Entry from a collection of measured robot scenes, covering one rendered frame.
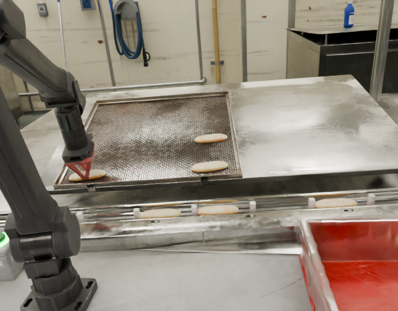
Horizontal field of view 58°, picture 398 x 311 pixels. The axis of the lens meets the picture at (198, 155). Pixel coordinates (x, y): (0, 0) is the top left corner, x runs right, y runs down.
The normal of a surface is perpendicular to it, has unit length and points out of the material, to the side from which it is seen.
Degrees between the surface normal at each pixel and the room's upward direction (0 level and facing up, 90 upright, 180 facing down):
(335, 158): 10
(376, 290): 0
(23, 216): 105
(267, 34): 90
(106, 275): 0
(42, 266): 90
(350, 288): 0
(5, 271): 90
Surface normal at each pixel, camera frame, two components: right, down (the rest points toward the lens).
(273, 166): -0.07, -0.82
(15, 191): 0.13, 0.62
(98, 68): 0.00, 0.43
